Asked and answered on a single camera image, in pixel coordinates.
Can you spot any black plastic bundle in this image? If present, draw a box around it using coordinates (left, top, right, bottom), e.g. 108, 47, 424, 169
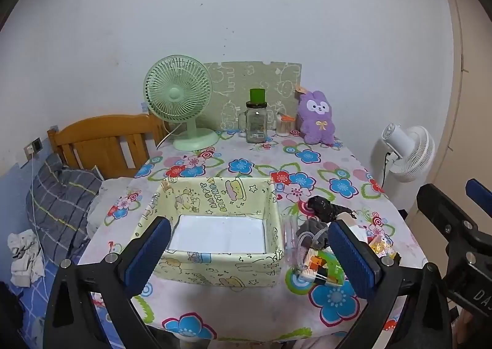
307, 196, 353, 223

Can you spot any white crumpled cloth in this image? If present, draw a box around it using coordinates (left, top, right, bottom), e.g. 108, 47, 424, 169
8, 229, 46, 288

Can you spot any yellow cartoon storage box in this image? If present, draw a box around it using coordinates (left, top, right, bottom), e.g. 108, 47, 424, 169
133, 176, 285, 288

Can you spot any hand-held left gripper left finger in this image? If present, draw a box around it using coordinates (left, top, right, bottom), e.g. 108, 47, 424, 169
43, 216, 172, 349

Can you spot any purple plush bunny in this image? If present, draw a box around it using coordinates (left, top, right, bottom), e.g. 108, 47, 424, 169
295, 86, 336, 146

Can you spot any grey fabric pouch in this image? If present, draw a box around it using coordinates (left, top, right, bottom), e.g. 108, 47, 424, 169
295, 217, 331, 250

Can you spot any black fan cable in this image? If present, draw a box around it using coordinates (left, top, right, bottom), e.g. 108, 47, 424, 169
380, 149, 392, 189

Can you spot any wooden bed headboard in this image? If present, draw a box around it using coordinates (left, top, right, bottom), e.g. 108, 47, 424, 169
47, 112, 170, 179

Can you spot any green desk fan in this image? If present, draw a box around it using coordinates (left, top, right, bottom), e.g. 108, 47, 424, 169
143, 56, 220, 151

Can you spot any dark cloth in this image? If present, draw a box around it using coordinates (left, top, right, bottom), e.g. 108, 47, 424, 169
0, 282, 27, 349

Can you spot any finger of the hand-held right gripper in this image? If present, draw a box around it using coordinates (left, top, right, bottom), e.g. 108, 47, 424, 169
465, 179, 492, 217
417, 183, 485, 247

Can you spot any yellow cartoon bear packet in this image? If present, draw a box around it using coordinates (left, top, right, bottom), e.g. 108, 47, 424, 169
367, 235, 398, 259

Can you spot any green cartoon patterned board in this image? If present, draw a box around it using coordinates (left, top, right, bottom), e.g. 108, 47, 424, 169
203, 62, 302, 132

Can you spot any beige door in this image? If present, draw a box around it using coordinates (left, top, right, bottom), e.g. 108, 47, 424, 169
400, 0, 492, 227

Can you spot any glass jar mug green lid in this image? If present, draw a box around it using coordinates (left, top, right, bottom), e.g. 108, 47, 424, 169
237, 88, 268, 144

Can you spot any wall outlet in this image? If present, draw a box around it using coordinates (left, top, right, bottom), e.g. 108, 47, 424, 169
24, 137, 44, 159

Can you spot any blue checked bedsheet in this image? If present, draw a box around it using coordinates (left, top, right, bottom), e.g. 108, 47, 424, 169
0, 253, 116, 349

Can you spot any colourful green edged packet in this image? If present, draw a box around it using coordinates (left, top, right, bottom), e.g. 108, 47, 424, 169
299, 250, 343, 289

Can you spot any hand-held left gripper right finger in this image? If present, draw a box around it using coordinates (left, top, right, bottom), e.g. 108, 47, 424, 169
327, 219, 452, 349

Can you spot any white charging cable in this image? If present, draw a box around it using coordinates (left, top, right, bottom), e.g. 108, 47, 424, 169
30, 149, 51, 296

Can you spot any grey plaid pillow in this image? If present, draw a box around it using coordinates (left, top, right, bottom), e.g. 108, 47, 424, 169
26, 153, 104, 265

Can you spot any clear plastic case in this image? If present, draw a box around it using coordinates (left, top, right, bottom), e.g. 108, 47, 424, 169
284, 214, 308, 269

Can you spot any white desk fan cable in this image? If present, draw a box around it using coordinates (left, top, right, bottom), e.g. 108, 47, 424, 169
156, 122, 185, 150

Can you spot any cotton swab jar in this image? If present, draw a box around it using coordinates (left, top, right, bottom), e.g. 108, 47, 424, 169
276, 114, 296, 137

